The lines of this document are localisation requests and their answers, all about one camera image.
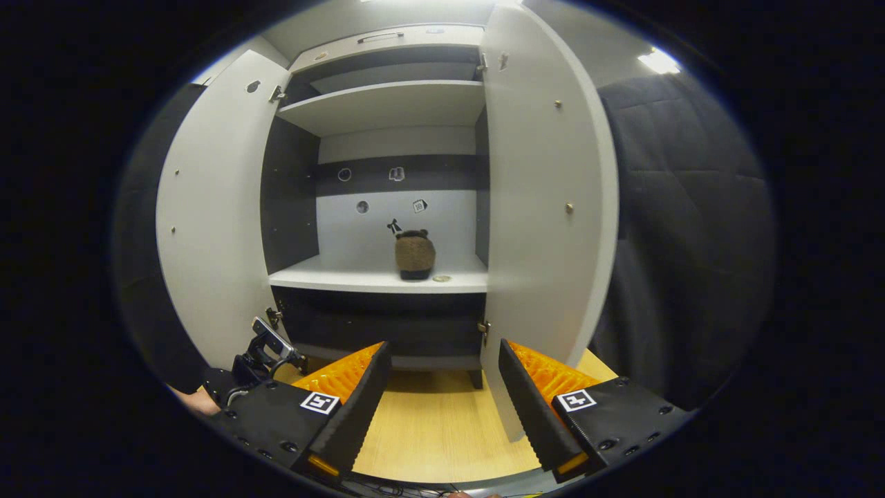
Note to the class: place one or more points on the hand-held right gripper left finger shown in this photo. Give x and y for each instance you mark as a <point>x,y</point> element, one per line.
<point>359,415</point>

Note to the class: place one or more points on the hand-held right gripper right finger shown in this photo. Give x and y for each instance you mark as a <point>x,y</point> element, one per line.
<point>532,415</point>

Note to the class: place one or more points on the white shoe cabinet door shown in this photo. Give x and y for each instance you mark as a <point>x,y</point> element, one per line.
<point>214,207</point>
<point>539,173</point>

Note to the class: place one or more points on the brown fuzzy shoe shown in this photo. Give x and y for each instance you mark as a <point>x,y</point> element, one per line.
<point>415,256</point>

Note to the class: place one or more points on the white shoe cabinet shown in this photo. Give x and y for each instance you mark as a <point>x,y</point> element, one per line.
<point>380,104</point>

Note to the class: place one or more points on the ceiling light panel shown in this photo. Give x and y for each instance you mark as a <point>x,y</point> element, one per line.
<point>658,61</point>

